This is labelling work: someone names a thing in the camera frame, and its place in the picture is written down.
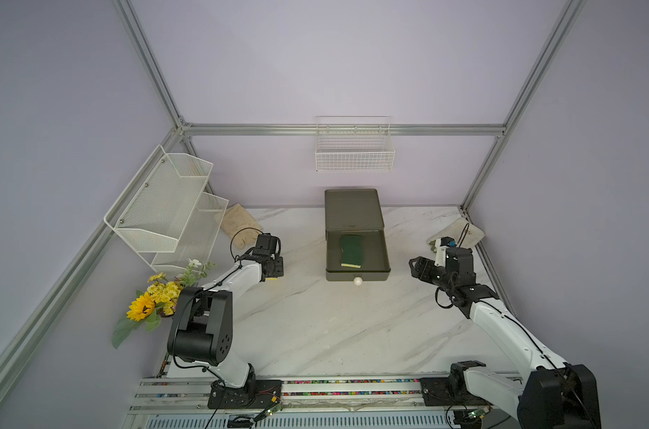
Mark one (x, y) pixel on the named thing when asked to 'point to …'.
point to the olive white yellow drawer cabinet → (353, 216)
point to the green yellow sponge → (351, 250)
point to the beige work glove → (240, 226)
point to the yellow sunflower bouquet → (147, 307)
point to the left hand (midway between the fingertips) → (270, 269)
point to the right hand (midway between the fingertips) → (419, 267)
